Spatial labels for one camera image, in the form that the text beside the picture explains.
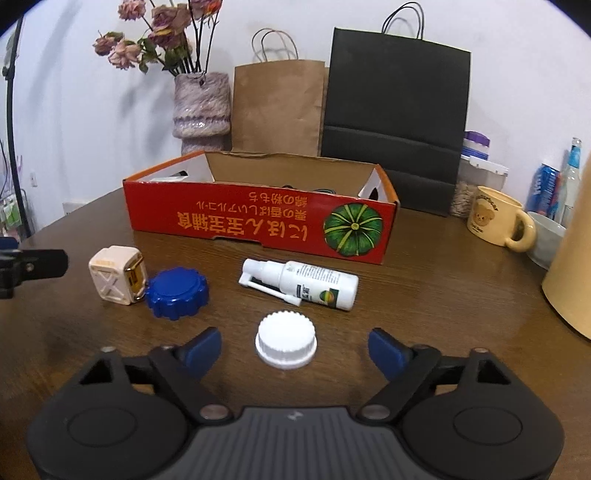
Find blue scalloped bottle cap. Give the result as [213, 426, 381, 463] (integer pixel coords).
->
[146, 267, 209, 321]

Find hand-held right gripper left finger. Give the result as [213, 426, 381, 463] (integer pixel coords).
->
[78, 327, 234, 422]

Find black lamp stand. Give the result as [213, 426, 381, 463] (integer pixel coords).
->
[0, 14, 28, 241]

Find beige cube charger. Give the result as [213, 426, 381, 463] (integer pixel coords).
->
[89, 247, 147, 306]

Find white ribbed bottle cap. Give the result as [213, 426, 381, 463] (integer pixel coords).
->
[255, 311, 318, 369]

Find cream plastic container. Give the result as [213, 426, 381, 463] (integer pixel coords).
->
[542, 159, 591, 343]

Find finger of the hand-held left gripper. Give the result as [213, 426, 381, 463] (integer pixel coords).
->
[0, 249, 68, 300]

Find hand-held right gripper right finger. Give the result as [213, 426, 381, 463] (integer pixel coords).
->
[359, 327, 513, 422]

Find blue drink can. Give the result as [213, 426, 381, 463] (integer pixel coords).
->
[526, 164, 561, 217]

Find dried pink flowers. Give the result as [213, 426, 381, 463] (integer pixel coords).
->
[93, 0, 222, 77]

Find cream bear mug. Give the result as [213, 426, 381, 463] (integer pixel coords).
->
[466, 186, 537, 252]

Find white spray bottle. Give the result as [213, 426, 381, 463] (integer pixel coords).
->
[239, 258, 359, 311]

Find clear container with white lid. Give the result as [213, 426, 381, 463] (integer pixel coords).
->
[450, 154, 509, 219]

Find brown paper bag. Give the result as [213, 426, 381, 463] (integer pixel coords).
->
[232, 28, 329, 157]

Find clear glass bottle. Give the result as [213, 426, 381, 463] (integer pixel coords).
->
[560, 137, 583, 224]

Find red cardboard box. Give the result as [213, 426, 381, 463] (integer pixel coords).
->
[123, 150, 400, 265]

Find purple lidded jar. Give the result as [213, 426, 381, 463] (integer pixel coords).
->
[462, 130, 490, 160]

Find pale ceramic bowl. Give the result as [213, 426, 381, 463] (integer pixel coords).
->
[524, 211, 568, 270]

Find purple white knitted vase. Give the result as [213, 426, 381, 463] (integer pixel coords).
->
[173, 71, 232, 155]

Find black paper bag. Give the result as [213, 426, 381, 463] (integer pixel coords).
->
[320, 2, 472, 217]

